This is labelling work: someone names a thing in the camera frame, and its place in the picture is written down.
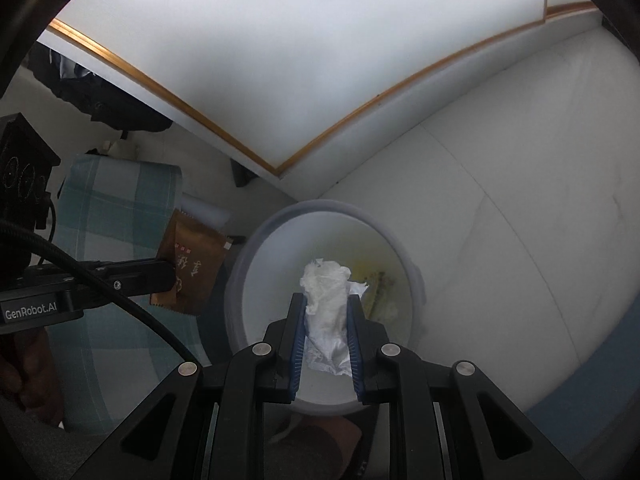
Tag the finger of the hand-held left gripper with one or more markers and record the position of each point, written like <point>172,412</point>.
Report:
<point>145,277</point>

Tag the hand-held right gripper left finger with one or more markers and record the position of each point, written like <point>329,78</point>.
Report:
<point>297,340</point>

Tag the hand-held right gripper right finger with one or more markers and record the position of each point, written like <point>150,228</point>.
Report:
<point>356,345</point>

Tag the white tissue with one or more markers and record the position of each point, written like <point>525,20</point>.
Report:
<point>325,310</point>

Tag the brown sachet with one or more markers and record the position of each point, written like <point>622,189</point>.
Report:
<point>195,260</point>

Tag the white trash bin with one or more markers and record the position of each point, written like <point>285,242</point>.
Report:
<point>280,260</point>

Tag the person's left hand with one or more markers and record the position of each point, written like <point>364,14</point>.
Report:
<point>30,365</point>

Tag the teal checked blanket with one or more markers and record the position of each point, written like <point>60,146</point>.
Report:
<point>115,200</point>

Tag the black hanging backpack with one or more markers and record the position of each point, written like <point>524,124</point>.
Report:
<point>115,105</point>

